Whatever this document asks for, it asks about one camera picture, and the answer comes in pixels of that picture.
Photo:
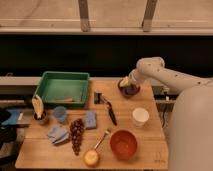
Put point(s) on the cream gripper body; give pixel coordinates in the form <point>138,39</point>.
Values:
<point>125,82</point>

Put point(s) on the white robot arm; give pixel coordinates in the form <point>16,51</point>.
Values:
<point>191,124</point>

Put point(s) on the purple bowl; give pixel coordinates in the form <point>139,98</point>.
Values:
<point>135,90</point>

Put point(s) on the orange bowl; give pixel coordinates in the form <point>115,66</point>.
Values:
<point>123,144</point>

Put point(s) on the small black square block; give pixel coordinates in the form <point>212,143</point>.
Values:
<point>97,98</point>

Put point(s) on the white paper cup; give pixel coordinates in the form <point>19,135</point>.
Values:
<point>140,116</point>

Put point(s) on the blue sponge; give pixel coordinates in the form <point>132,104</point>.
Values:
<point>90,120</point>

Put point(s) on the metal spoon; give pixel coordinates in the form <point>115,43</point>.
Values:
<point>107,132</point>

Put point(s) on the orange carrot stick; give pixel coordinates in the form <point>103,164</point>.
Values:
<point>66,100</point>

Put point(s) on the green plastic tray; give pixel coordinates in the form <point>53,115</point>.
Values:
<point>60,85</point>

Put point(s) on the dark red grape bunch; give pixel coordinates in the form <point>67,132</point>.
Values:
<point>76,131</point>

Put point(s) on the blue plastic cup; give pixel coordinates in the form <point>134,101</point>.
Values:
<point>60,114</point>

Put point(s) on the yellow apple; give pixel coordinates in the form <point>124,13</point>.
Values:
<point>91,158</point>

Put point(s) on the crumpled blue cloth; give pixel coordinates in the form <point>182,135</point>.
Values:
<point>57,134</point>

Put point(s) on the blue box at left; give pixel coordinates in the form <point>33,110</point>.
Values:
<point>18,118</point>

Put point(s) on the black handled knife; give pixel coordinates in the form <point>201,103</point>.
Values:
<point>110,110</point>

